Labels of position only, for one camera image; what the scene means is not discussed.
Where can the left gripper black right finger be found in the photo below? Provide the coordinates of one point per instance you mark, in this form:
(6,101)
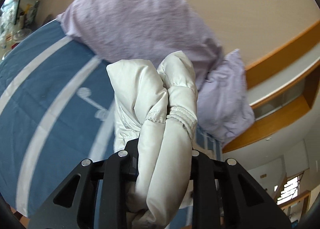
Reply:
(225,195)

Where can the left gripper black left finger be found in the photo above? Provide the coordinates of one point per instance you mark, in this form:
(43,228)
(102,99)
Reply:
(93,195)

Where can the cream puffer jacket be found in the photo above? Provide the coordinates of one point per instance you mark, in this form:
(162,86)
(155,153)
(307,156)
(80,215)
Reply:
(158,107)

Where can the blue white striped bedsheet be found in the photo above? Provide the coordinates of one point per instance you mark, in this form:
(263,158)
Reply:
(57,109)

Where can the wooden headboard shelf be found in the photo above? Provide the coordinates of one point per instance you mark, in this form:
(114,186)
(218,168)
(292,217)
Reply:
(277,72)

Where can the lavender crinkled duvet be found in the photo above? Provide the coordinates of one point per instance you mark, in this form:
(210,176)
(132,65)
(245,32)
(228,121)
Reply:
(151,30)

